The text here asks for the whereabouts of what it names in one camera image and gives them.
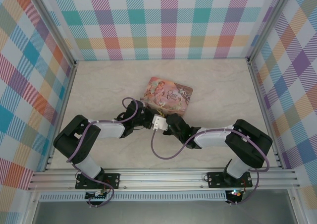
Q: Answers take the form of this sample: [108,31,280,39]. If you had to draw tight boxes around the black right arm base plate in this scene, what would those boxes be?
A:
[206,171,253,189]

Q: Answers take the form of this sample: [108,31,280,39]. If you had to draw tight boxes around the aluminium floor frame rail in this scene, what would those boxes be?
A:
[246,57,283,169]
[44,60,79,172]

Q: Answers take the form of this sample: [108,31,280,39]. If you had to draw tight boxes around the white slotted cable duct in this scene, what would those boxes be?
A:
[39,193,228,202]

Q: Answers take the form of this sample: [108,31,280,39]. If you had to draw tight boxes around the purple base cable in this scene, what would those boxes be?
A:
[76,170,115,209]
[227,170,261,207]

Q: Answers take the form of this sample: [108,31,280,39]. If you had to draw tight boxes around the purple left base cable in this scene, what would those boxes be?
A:
[76,170,115,209]

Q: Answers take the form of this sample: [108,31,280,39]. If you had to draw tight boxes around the right controller board with LED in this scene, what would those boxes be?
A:
[227,189,243,202]

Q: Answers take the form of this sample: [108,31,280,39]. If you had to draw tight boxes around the pink illustrated tin box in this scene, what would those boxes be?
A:
[140,76,195,117]

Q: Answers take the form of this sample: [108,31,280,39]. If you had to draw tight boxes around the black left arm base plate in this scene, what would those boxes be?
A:
[75,173,121,190]

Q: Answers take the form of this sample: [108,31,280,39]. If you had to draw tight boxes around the left controller board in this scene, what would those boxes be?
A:
[85,191,109,201]

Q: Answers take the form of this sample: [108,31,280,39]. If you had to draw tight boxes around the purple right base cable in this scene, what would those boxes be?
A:
[227,170,261,207]

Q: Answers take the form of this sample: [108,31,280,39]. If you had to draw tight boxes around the aluminium mounting rail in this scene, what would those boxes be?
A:
[27,168,302,191]

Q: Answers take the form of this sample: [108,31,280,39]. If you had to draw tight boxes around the aluminium frame post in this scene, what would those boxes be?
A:
[247,0,286,64]
[29,0,78,68]

